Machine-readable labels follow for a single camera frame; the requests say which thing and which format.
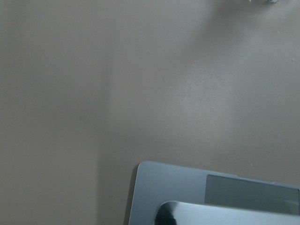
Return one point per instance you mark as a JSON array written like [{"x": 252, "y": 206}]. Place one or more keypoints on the grey laptop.
[{"x": 156, "y": 183}]

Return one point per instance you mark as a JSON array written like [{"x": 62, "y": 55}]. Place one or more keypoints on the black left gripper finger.
[{"x": 164, "y": 215}]

